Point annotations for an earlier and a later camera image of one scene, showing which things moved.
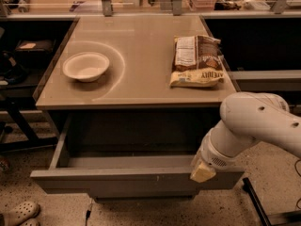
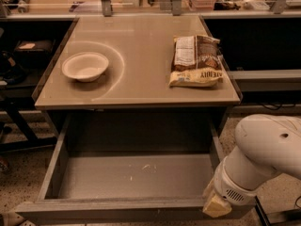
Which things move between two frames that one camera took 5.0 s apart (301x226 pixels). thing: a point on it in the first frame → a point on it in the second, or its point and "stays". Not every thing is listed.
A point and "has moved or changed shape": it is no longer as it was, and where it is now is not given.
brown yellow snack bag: x=197 y=61 stays
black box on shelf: x=34 y=50 stays
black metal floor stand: x=288 y=217 stays
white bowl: x=85 y=66 stays
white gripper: x=211 y=158 → x=231 y=188
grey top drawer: x=128 y=175 has moved or changed shape
